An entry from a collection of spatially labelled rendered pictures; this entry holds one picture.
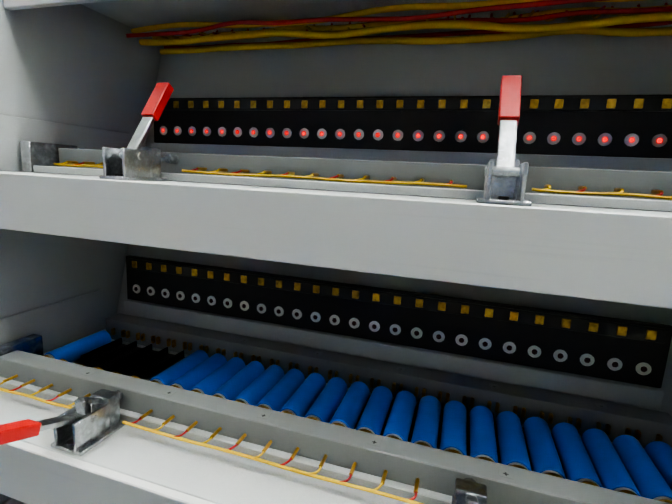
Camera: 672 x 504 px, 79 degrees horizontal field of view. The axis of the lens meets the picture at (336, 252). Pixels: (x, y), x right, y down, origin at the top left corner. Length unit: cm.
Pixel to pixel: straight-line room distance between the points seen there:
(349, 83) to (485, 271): 32
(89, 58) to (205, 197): 31
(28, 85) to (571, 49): 53
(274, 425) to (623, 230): 24
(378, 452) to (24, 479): 25
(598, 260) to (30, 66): 49
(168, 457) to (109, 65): 43
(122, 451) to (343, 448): 16
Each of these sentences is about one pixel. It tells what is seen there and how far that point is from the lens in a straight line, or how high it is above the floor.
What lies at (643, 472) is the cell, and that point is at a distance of 36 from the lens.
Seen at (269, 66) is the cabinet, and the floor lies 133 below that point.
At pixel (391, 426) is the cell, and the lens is 33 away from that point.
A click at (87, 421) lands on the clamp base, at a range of 36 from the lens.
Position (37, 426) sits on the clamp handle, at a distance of 34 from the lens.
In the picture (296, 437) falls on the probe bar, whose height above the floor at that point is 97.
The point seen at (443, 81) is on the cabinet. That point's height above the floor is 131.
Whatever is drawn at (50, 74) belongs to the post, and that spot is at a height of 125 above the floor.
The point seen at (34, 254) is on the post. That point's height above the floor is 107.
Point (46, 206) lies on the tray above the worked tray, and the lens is 38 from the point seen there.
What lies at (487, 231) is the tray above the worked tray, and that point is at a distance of 23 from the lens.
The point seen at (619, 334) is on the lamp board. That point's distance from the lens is 41.
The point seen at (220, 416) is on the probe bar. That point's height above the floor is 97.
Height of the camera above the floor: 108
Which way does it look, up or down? 5 degrees up
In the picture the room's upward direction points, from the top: 8 degrees clockwise
